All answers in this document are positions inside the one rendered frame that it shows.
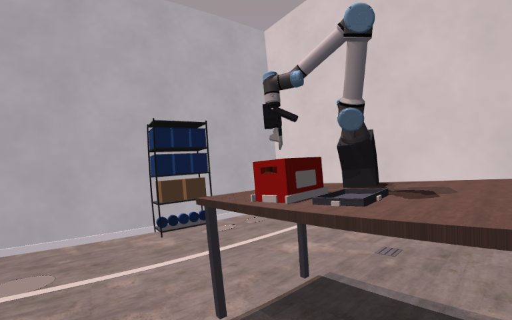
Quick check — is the red crate with dividers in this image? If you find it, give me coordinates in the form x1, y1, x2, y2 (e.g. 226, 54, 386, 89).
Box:
253, 157, 324, 203

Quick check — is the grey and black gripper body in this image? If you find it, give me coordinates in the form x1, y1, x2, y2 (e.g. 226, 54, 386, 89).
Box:
263, 101, 281, 129

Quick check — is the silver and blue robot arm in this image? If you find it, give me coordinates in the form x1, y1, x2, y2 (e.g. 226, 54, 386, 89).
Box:
263, 3, 375, 143

